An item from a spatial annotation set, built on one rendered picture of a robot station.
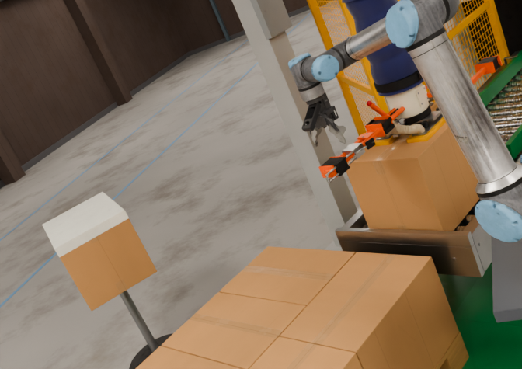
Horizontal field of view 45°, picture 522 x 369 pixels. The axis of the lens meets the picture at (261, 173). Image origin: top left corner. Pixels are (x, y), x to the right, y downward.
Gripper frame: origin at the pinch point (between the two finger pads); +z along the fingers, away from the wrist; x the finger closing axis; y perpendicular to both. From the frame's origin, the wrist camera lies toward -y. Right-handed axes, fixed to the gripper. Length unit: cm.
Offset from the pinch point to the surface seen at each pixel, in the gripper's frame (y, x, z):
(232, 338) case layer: -51, 47, 62
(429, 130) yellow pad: 49, -12, 19
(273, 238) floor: 99, 184, 115
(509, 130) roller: 135, -2, 62
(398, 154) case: 31.4, -5.0, 21.3
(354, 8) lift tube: 49, 3, -40
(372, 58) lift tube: 49, 3, -17
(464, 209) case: 46, -17, 58
